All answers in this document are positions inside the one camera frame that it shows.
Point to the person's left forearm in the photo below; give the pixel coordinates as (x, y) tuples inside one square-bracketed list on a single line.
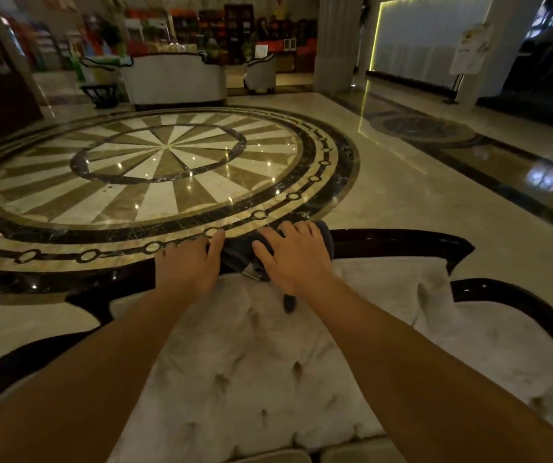
[(88, 376)]

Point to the white black-trimmed sofa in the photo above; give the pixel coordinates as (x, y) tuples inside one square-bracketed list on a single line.
[(175, 80)]

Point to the white armchair with green edge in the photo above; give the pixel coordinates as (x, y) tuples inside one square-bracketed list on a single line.
[(97, 69)]

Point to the white poster sign stand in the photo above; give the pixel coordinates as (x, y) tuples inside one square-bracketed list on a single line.
[(469, 50)]

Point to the person's right forearm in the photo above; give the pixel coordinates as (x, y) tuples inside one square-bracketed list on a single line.
[(416, 376)]

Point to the display shelves of goods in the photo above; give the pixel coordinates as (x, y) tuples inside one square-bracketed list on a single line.
[(218, 28)]

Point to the white black-trimmed armchair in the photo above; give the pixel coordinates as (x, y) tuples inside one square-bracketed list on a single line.
[(260, 73)]

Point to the grey stone pillar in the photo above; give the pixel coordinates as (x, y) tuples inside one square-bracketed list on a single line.
[(338, 43)]

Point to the person's left thumb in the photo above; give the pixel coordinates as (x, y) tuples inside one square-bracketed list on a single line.
[(215, 251)]

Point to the dark grey cleaning cloth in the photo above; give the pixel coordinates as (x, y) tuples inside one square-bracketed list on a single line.
[(238, 253)]

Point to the person's left hand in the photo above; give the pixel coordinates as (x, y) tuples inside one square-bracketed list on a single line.
[(185, 269)]

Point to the white tufted black-framed sofa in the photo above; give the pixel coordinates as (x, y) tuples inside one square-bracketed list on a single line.
[(257, 371)]

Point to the person's right thumb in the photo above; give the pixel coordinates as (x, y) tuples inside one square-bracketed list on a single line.
[(263, 253)]

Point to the person's right hand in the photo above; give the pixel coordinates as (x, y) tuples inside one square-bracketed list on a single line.
[(300, 260)]

